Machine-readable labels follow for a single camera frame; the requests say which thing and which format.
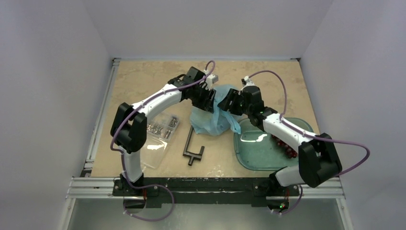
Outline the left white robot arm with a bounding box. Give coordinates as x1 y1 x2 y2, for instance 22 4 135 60
110 67 215 196

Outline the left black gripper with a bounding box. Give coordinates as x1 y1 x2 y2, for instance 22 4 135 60
191 85 215 114

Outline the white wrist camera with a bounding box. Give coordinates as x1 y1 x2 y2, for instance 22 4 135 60
240 76 256 93
203 74 219 90

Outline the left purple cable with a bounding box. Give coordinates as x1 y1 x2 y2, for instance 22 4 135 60
109 60 216 222

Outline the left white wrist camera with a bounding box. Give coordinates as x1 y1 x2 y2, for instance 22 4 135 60
203 74 219 90

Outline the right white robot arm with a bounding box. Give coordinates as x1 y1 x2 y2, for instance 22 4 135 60
218 86 342 195

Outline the aluminium frame rail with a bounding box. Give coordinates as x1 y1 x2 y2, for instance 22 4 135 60
65 177 345 199

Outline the teal plastic tray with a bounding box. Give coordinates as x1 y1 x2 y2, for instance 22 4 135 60
234 118 298 171

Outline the clear plastic screw box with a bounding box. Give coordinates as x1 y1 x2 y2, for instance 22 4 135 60
141 112 180 169

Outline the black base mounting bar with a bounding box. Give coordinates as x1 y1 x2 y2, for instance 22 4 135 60
112 177 300 208

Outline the black metal bracket tool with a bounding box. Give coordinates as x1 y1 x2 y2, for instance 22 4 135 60
182 126 205 167

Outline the red fake grapes bunch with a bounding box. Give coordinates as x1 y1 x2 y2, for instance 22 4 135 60
271 135 298 159

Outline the blue plastic bag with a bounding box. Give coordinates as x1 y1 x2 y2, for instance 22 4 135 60
190 84 242 136

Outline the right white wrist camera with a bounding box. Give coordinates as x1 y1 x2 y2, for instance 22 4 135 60
240 76 256 93

